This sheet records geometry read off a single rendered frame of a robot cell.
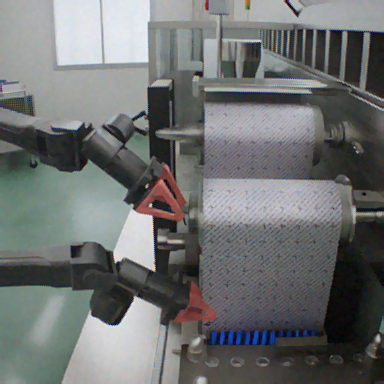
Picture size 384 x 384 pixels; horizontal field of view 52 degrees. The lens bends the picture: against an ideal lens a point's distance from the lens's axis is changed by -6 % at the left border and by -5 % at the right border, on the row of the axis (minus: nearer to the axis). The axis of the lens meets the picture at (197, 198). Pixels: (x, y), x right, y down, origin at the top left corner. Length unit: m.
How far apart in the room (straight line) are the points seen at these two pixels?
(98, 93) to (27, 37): 1.38
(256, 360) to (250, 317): 0.09
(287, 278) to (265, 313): 0.09
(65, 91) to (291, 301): 6.04
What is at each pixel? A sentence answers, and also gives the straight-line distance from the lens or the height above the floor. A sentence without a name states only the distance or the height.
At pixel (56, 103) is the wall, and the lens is 6.69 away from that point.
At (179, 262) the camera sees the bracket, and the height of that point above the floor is 1.14.
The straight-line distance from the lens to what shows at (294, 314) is 0.81.
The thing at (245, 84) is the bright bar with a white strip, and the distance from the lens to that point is 0.94.
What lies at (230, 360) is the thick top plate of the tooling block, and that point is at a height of 1.03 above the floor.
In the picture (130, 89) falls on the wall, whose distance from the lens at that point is 6.35.
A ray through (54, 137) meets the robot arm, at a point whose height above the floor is 1.40.
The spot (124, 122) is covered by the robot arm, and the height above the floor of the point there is 1.41.
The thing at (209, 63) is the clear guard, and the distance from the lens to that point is 1.66.
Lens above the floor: 1.57
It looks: 23 degrees down
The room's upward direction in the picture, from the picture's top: straight up
